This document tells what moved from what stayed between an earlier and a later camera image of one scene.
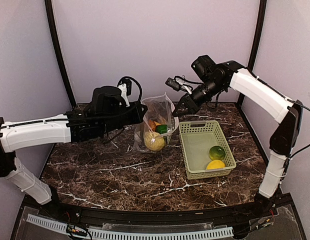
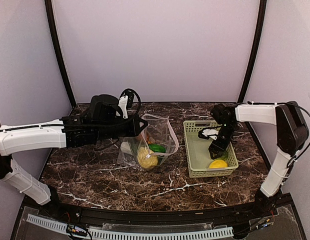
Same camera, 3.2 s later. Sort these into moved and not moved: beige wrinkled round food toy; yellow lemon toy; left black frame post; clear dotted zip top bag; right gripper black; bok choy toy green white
Moved: right gripper black; beige wrinkled round food toy; clear dotted zip top bag; bok choy toy green white
Not moved: yellow lemon toy; left black frame post
